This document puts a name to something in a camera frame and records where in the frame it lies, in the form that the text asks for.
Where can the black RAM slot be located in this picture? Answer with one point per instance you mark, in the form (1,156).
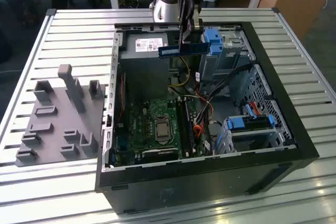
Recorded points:
(179,129)

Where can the blue disk carrier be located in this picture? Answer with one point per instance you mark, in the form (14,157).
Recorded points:
(236,123)
(211,37)

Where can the grey metal disk bay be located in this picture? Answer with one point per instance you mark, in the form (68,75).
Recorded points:
(223,64)

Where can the grey power supply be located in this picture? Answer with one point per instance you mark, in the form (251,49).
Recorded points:
(144,72)

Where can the perforated metal disk bay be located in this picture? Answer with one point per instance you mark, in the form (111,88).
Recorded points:
(262,90)

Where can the green motherboard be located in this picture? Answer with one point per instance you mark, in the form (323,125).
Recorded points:
(139,119)

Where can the round dark case speaker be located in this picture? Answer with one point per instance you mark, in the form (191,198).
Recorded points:
(215,128)

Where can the silver CPU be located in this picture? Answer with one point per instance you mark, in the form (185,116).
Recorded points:
(163,129)

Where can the metal CPU socket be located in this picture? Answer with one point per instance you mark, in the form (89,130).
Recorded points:
(162,141)

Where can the black graphics card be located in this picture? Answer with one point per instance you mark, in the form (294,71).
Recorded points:
(160,154)

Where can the black PC case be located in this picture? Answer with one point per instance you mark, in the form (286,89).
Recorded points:
(183,184)

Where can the grey parts rack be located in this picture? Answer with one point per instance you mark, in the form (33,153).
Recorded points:
(57,140)

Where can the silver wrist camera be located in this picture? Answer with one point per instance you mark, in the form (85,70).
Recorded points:
(198,23)

